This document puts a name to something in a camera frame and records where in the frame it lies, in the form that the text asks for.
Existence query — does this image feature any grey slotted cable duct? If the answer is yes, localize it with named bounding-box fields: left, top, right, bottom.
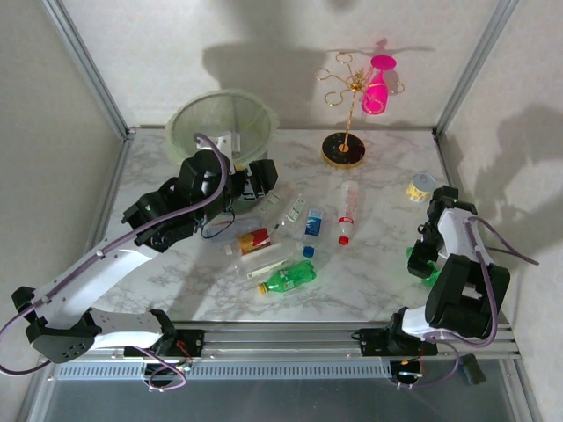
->
left=55, top=360, right=393, bottom=382

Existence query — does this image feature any pink plastic wine glass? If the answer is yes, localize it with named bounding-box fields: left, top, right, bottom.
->
left=360, top=55, right=397, bottom=116

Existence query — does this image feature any clear bluish plastic bottle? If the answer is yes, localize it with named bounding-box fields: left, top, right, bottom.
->
left=201, top=217, right=265, bottom=244

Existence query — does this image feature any aluminium frame post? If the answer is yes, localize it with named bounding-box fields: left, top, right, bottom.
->
left=40, top=0, right=136, bottom=141
left=432, top=0, right=521, bottom=140

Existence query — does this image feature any blue white label bottle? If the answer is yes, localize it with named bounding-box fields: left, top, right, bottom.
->
left=301, top=208, right=325, bottom=258

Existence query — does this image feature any aluminium side rail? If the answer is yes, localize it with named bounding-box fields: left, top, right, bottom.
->
left=433, top=129, right=463, bottom=194
left=87, top=131, right=135, bottom=247

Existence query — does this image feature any large clear unlabeled bottle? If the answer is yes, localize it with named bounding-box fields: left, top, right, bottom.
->
left=235, top=240, right=307, bottom=280

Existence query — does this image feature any green bottle yellow cap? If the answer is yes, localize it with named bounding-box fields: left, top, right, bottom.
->
left=405, top=246, right=442, bottom=287
left=257, top=258, right=318, bottom=295

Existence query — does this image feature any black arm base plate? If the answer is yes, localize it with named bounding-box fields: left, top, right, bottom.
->
left=356, top=327, right=439, bottom=357
left=123, top=328, right=206, bottom=358

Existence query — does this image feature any white bottle red cap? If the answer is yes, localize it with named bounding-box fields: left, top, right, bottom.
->
left=337, top=179, right=360, bottom=245

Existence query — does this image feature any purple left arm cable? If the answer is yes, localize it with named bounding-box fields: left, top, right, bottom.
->
left=0, top=133, right=230, bottom=392

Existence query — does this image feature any gold wire glass rack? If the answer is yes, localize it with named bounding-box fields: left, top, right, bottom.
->
left=314, top=51, right=406, bottom=171

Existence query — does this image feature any grey metal panel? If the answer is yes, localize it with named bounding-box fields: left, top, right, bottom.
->
left=17, top=378, right=545, bottom=422

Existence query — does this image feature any red yellow label bottle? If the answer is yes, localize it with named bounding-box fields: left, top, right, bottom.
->
left=223, top=227, right=273, bottom=258

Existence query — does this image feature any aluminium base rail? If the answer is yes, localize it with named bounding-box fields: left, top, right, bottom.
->
left=43, top=323, right=518, bottom=364

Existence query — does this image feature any black clamp handle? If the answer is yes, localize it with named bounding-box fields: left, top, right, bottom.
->
left=459, top=353, right=487, bottom=387

